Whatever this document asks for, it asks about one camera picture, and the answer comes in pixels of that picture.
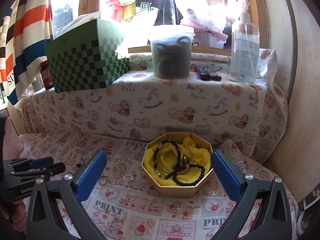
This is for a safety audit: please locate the black bead bracelet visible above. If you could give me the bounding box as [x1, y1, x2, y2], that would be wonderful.
[152, 139, 206, 186]

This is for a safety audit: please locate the silver bangle with red charm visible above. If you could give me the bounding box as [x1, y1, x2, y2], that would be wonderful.
[153, 139, 193, 179]

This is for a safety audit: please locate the gold octagonal jewelry box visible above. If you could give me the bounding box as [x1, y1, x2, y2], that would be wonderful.
[141, 132, 214, 198]

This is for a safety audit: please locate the person's left hand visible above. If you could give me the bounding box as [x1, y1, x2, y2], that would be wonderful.
[1, 199, 27, 232]

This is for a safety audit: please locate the christmas print bed sheet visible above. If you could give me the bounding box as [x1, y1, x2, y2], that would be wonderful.
[3, 127, 299, 240]

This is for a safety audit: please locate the red pill bottle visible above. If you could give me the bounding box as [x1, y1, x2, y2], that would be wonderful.
[40, 60, 53, 90]

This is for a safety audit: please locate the bear print cloth cover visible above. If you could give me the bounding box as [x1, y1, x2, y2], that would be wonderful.
[21, 49, 288, 163]

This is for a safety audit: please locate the yellow cloth lining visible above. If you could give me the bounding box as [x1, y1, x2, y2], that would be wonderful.
[143, 136, 212, 186]

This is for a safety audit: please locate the green checkered box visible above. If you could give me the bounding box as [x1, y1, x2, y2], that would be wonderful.
[46, 18, 130, 93]

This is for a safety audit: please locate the striped hanging towel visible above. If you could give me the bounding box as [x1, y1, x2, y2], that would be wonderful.
[1, 0, 53, 109]

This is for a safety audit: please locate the black lighter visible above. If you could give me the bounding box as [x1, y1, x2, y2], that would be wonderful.
[206, 69, 222, 82]

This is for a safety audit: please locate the purple lighter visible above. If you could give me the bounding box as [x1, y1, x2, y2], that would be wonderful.
[195, 67, 211, 81]

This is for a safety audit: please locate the clear pump bottle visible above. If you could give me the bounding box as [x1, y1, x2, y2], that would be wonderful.
[229, 0, 260, 84]

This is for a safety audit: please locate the plastic tub with white lid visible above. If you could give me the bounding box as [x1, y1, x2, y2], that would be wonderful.
[149, 25, 195, 79]

